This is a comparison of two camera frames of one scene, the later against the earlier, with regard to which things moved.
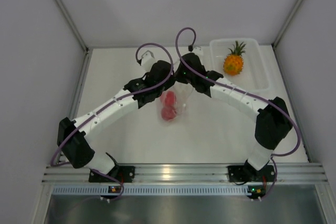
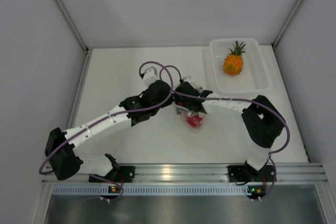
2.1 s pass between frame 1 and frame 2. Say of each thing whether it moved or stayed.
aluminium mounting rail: stayed
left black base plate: stayed
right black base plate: stayed
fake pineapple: stayed
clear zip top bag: moved
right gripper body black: moved
